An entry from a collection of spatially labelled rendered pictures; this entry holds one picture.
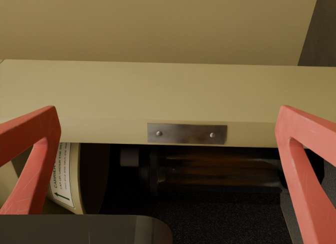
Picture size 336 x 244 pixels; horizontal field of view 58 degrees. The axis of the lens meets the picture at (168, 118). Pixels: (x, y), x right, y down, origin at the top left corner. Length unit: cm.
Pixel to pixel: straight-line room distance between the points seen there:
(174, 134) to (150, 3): 43
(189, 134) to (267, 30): 47
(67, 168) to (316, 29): 52
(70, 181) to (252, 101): 22
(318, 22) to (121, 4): 39
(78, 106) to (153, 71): 10
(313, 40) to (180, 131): 45
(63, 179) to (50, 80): 12
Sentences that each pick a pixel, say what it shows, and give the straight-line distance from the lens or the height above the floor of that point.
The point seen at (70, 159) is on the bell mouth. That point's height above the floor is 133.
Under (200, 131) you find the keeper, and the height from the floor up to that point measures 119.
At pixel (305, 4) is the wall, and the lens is 72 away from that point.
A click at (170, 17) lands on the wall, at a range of 67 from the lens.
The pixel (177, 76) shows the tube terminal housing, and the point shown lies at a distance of 33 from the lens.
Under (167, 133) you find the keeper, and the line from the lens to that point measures 27.
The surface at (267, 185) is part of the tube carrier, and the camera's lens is 43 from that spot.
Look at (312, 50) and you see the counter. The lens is 67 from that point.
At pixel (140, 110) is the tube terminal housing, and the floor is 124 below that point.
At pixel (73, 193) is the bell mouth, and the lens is 38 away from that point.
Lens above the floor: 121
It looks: 1 degrees up
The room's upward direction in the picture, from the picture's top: 89 degrees counter-clockwise
